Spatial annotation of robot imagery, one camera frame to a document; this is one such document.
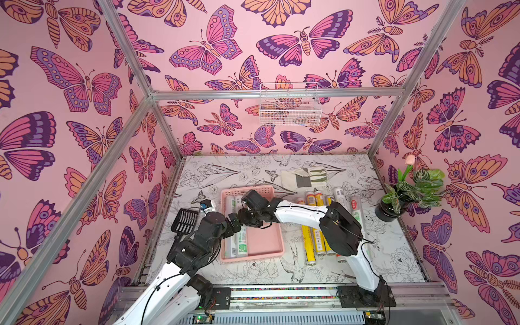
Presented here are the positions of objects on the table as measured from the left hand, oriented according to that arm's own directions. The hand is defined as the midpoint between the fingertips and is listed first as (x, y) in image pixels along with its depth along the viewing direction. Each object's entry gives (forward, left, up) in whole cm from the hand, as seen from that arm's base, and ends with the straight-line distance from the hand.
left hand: (231, 216), depth 77 cm
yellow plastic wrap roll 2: (-17, -32, +11) cm, 37 cm away
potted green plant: (+7, -70, +9) cm, 71 cm away
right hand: (+2, 0, -12) cm, 12 cm away
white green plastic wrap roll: (-4, -3, -12) cm, 13 cm away
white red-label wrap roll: (+11, -55, -13) cm, 58 cm away
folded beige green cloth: (+32, -36, -16) cm, 51 cm away
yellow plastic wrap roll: (-4, -31, -13) cm, 34 cm away
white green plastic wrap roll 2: (+18, -49, -12) cm, 53 cm away
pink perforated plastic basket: (-6, -12, -11) cm, 18 cm away
